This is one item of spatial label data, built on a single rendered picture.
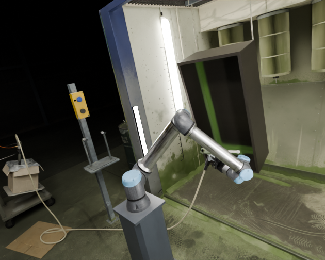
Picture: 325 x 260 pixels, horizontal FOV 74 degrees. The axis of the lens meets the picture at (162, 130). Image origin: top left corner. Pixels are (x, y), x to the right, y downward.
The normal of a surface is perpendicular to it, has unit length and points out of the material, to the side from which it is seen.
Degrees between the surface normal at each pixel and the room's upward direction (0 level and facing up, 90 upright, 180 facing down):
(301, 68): 90
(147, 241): 90
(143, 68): 90
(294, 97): 57
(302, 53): 90
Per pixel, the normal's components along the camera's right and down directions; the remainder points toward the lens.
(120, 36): 0.68, 0.09
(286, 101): -0.70, -0.23
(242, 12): -0.71, 0.33
